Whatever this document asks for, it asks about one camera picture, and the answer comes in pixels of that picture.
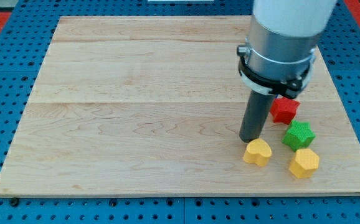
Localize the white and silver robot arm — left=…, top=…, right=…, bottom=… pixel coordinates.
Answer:
left=237, top=0, right=337, bottom=99

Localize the red star block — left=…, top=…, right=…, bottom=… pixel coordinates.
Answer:
left=270, top=97, right=300, bottom=124

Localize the green star block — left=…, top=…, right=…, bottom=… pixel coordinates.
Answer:
left=282, top=119, right=316, bottom=152

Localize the light wooden board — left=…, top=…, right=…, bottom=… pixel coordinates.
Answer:
left=0, top=16, right=360, bottom=198

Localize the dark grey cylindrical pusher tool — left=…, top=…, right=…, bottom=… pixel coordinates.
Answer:
left=239, top=90, right=275, bottom=143

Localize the yellow heart block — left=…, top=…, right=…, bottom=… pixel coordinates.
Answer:
left=243, top=138, right=272, bottom=167

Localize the yellow hexagon block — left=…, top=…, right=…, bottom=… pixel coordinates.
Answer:
left=288, top=148, right=320, bottom=179

